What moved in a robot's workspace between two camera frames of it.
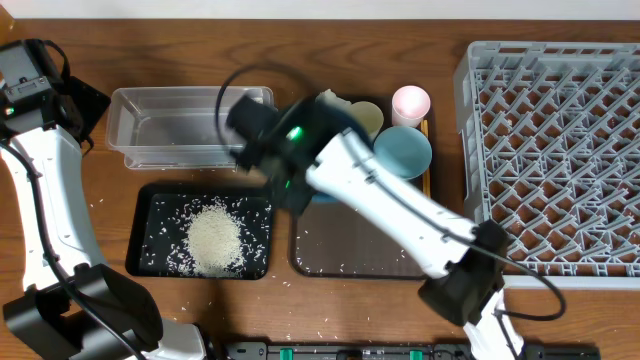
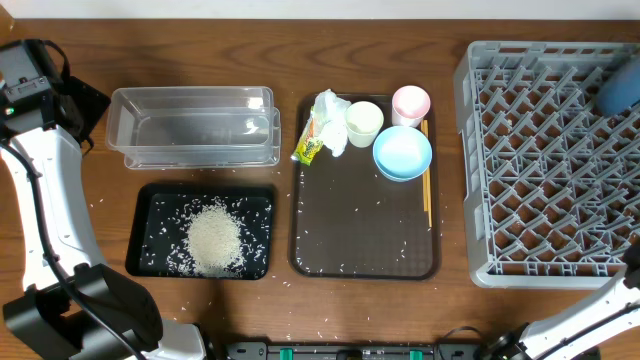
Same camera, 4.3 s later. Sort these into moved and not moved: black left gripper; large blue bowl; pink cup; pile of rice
Moved: large blue bowl
Not moved: pile of rice; black left gripper; pink cup
